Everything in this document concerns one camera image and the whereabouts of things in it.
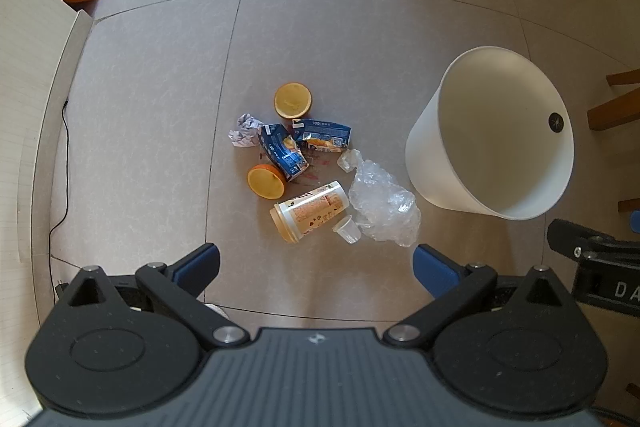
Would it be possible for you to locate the transparent plastic wrapper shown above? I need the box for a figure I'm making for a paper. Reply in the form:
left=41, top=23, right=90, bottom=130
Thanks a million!
left=287, top=152, right=341, bottom=188

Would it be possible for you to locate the large clear plastic bag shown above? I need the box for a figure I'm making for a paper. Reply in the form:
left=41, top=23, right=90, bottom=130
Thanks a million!
left=348, top=159, right=422, bottom=249

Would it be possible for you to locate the crushed tall blue juice carton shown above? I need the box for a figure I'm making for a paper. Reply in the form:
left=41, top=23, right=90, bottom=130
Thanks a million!
left=258, top=123, right=309, bottom=184

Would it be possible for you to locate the hollow orange peel half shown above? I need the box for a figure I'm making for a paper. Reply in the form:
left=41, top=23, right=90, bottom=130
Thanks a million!
left=274, top=82, right=313, bottom=120

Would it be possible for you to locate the wooden chair leg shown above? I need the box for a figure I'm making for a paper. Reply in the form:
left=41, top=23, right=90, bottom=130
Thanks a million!
left=587, top=69, right=640, bottom=131

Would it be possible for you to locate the juicy orange half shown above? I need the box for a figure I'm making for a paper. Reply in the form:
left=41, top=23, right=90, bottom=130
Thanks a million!
left=247, top=164, right=287, bottom=200

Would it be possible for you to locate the small clear plastic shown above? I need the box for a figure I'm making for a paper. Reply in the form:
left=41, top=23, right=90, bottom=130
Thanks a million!
left=336, top=149, right=362, bottom=172

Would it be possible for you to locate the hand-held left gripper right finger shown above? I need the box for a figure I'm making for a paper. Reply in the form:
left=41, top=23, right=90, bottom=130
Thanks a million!
left=384, top=243, right=581, bottom=350

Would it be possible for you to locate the beige printed paper cup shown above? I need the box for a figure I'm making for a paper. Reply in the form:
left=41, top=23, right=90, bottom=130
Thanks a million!
left=270, top=180, right=347, bottom=244

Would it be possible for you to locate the white plastic trash bin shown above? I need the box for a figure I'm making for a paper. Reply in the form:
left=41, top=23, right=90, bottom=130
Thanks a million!
left=405, top=46, right=576, bottom=221

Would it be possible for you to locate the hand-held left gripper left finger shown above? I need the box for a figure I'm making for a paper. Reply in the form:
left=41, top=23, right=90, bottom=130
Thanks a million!
left=52, top=243, right=251, bottom=350

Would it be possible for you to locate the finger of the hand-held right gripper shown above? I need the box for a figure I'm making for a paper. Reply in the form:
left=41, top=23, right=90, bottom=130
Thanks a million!
left=546, top=218, right=640, bottom=265

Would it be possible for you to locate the wide blue juice carton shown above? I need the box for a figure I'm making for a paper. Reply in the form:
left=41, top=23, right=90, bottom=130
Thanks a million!
left=292, top=118, right=352, bottom=154

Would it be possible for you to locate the small clear plastic cup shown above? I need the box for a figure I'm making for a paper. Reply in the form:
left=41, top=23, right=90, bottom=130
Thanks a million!
left=333, top=215, right=362, bottom=244

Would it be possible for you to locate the white paper ball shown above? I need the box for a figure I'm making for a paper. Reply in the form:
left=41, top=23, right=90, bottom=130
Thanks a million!
left=229, top=113, right=264, bottom=149

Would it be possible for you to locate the black power cable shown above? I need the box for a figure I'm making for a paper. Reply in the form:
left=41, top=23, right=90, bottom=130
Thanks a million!
left=47, top=99, right=71, bottom=298

